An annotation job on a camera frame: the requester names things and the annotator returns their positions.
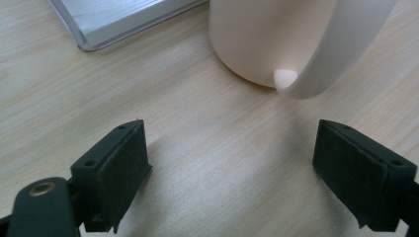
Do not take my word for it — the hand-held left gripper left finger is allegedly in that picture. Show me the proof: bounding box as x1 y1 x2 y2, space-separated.
69 118 153 235

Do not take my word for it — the cream ceramic mug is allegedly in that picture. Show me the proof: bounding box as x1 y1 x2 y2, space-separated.
208 0 398 101

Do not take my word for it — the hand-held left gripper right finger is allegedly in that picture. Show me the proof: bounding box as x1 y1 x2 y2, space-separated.
311 118 419 233

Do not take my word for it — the silver metal tray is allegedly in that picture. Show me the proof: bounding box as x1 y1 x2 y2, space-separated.
48 0 210 52

